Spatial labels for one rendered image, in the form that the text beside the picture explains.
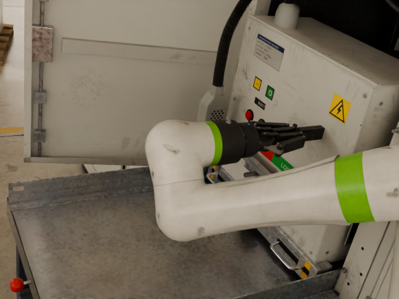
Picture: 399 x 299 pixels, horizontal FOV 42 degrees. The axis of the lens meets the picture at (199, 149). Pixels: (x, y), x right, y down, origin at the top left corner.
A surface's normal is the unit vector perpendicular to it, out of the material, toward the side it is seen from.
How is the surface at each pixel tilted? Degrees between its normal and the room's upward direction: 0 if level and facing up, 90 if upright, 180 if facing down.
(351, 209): 100
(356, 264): 90
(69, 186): 90
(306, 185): 57
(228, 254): 0
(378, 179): 62
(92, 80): 90
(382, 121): 90
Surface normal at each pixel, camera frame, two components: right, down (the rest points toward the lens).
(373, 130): 0.46, 0.49
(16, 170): 0.16, -0.87
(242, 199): -0.45, -0.20
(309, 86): -0.87, 0.10
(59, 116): 0.21, 0.50
